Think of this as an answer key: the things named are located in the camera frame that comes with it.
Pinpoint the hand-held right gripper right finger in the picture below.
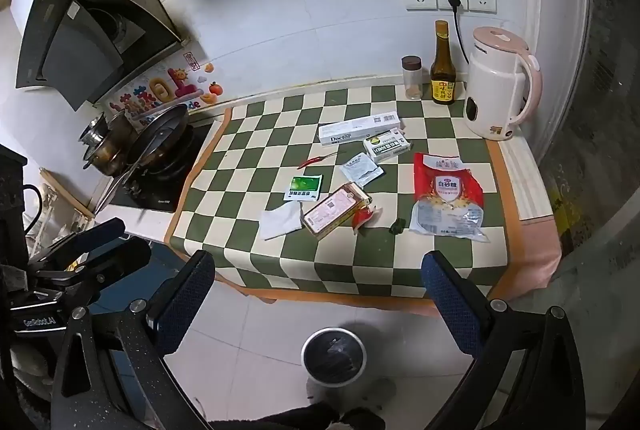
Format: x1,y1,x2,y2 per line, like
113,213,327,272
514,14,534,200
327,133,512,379
421,251,587,430

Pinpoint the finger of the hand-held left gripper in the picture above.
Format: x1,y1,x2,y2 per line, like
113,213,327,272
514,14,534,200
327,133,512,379
37,237,152,291
27,217,126,271

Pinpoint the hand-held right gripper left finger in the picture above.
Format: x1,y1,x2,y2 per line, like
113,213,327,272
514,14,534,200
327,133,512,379
47,250,217,430

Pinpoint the red and clear sugar bag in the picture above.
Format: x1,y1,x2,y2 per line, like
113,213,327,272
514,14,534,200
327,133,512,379
409,152,490,243

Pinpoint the round grey trash bin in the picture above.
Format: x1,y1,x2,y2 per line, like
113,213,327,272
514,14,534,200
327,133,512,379
301,326,367,391

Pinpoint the light wooden rack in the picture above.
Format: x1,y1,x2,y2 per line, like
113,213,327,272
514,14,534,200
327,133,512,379
40,167,96,231

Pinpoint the black gas stove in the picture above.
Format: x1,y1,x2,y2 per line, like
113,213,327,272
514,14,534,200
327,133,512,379
107,117,221,214

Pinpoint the green and cream checkered mat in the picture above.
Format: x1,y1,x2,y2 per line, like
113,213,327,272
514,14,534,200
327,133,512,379
167,82,563,305

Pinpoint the dark frying pan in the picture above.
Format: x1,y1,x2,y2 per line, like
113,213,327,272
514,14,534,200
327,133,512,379
92,104,193,215

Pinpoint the crumpled red wrapper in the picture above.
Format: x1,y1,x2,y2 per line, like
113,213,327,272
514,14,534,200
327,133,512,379
351,202,383,233

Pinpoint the white paper tissue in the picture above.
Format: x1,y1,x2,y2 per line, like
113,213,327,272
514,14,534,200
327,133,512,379
259,201,306,241

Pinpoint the person's dark fuzzy slipper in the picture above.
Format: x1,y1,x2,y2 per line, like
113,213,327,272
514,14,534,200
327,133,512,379
340,405,387,430
207,401,341,430

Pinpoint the yellow object behind glass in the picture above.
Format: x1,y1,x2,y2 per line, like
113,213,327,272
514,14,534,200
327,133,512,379
547,180,576,235

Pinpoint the pink and tan carton box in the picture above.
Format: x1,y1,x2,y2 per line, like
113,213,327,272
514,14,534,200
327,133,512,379
301,182,373,239

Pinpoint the green and white sachet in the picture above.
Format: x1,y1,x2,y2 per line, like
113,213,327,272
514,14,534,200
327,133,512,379
283,175,324,202

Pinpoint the small green and white box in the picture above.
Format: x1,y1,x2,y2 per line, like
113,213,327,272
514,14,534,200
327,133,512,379
362,130,414,163

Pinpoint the red chili pepper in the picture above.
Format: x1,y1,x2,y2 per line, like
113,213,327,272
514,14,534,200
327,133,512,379
297,151,340,170

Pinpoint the black range hood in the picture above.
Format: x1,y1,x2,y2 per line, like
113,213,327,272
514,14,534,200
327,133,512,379
14,0,183,111

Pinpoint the long white carton box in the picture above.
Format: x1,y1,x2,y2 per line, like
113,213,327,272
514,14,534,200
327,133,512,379
318,112,405,147

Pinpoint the white and pink electric kettle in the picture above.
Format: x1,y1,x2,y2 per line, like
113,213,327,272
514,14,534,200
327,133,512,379
464,26,544,141

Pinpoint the clear spice jar brown lid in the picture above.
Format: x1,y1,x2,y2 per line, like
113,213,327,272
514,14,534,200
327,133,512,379
401,56,424,101

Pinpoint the brown glass sauce bottle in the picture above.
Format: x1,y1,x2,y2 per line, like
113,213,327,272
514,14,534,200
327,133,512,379
430,20,457,105

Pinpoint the colourful wall sticker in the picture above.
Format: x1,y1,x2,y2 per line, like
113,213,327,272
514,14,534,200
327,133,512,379
107,51,226,128

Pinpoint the black power cable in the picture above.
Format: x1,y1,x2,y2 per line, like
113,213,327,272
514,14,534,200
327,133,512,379
452,7,471,65

